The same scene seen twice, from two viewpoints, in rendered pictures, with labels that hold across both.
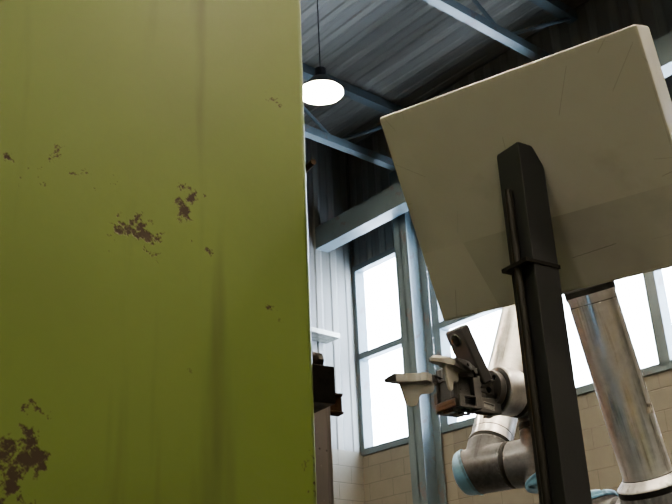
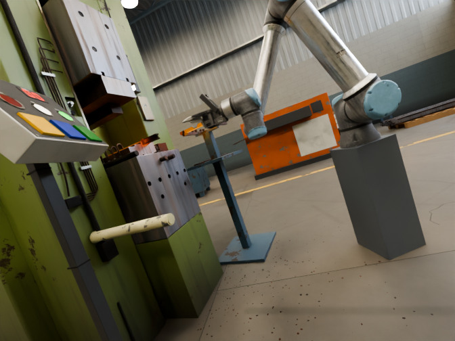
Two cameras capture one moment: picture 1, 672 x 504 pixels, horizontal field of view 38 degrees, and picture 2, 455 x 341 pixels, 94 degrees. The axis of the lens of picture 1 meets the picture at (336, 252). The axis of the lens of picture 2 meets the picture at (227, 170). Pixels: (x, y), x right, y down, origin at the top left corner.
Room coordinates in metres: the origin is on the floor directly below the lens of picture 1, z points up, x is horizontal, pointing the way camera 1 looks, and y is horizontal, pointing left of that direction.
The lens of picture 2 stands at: (1.13, -1.09, 0.79)
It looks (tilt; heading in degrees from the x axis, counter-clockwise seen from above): 5 degrees down; 56
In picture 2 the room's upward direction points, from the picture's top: 19 degrees counter-clockwise
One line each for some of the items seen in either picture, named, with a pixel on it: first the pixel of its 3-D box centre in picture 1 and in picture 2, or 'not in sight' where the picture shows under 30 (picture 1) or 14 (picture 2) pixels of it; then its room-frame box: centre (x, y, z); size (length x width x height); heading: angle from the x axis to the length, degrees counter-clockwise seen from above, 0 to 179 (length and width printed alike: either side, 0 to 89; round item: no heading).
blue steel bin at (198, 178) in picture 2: not in sight; (182, 185); (3.10, 3.97, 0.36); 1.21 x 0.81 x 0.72; 137
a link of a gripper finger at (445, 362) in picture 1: (447, 374); (193, 122); (1.65, -0.18, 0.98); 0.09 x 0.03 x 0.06; 156
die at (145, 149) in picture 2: not in sight; (118, 160); (1.36, 0.32, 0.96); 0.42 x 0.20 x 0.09; 123
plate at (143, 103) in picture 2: not in sight; (145, 108); (1.66, 0.42, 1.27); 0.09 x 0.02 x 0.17; 33
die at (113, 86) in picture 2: not in sight; (95, 102); (1.36, 0.32, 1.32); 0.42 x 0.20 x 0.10; 123
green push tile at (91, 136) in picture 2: not in sight; (87, 134); (1.21, -0.22, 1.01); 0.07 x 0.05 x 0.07; 58
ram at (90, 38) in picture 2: not in sight; (86, 63); (1.39, 0.34, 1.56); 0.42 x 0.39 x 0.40; 123
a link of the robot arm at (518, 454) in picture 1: (541, 457); (254, 125); (1.85, -0.37, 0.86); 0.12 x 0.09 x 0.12; 52
